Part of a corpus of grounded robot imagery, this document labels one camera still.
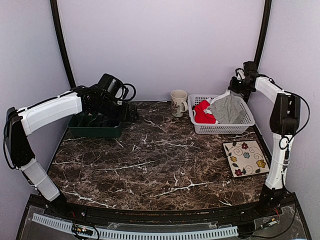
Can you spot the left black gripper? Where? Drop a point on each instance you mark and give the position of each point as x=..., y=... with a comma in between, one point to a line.
x=123, y=115

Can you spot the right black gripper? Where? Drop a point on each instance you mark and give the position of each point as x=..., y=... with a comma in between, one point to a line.
x=233, y=87

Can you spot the grey underwear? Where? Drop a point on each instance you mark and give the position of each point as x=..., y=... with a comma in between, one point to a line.
x=226, y=109

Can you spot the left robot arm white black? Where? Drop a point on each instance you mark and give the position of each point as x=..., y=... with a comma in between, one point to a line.
x=109, y=97

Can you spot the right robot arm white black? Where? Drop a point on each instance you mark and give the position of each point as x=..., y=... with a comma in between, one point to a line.
x=284, y=124

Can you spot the red underwear in basket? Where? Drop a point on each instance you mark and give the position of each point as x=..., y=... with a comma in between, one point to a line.
x=201, y=117

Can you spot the white plastic basket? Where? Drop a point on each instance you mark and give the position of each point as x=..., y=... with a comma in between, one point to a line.
x=219, y=128

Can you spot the green divided organizer tray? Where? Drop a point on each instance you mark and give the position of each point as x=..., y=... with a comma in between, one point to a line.
x=95, y=126

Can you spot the cream floral mug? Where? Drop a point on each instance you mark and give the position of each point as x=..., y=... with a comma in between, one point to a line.
x=179, y=103

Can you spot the floral square coaster tile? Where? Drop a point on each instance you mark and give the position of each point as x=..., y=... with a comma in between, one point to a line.
x=245, y=158

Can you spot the small green circuit board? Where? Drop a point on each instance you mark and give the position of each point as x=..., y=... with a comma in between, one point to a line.
x=81, y=231

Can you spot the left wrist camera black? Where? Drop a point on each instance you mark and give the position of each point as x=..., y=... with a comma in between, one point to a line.
x=125, y=91

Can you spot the right black frame post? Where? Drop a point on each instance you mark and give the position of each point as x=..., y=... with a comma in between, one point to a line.
x=263, y=32

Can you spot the black frame post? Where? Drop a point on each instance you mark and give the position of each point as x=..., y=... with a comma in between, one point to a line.
x=263, y=32
x=61, y=42

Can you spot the black front rail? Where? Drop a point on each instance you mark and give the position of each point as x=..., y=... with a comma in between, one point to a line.
x=238, y=214

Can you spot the white slotted cable duct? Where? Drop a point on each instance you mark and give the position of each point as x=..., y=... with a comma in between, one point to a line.
x=126, y=231

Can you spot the left black frame post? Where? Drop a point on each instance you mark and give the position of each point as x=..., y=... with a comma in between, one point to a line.
x=61, y=42

